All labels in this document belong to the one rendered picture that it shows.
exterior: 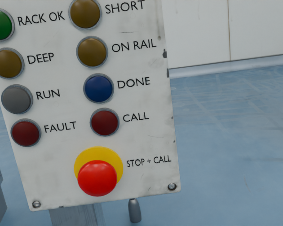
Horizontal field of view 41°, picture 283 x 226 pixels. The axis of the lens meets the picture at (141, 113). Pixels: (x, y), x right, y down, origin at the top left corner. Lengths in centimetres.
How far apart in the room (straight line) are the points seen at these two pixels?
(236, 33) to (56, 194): 375
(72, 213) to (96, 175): 15
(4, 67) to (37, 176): 12
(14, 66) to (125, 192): 18
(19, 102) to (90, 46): 9
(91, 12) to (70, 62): 5
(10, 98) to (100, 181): 12
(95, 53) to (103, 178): 12
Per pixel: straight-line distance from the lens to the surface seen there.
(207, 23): 401
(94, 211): 51
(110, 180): 38
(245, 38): 413
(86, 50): 35
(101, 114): 37
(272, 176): 220
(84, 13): 35
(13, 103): 38
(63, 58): 37
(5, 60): 37
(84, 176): 38
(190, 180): 217
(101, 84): 36
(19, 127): 39
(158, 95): 37
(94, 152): 39
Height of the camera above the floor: 116
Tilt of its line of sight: 21 degrees down
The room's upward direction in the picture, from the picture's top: 8 degrees counter-clockwise
